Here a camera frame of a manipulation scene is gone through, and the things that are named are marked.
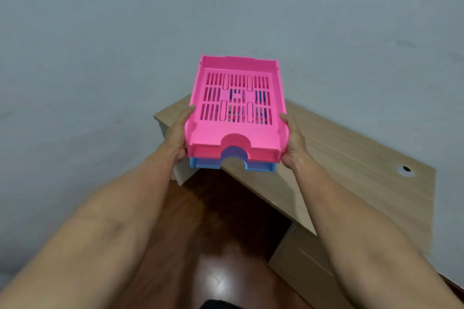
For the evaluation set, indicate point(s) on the pink plastic paper tray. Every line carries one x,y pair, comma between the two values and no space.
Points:
235,131

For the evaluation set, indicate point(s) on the blue plastic paper tray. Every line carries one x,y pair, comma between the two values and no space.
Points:
206,164

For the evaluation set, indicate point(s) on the person's left forearm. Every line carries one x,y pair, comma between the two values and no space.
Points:
101,232

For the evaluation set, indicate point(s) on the person's left hand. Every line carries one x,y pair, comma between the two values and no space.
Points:
176,140

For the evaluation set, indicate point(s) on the person's right hand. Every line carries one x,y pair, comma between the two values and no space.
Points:
295,147

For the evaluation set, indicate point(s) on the light wooden desk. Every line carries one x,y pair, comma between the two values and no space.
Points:
362,174

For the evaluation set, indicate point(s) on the person's left thumb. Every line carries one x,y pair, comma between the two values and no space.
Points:
185,117

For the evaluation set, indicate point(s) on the person's right thumb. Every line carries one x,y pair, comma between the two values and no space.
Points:
288,123

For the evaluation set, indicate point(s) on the person's black clothing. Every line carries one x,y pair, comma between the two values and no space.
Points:
219,305

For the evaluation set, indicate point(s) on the person's right forearm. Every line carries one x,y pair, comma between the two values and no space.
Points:
355,243

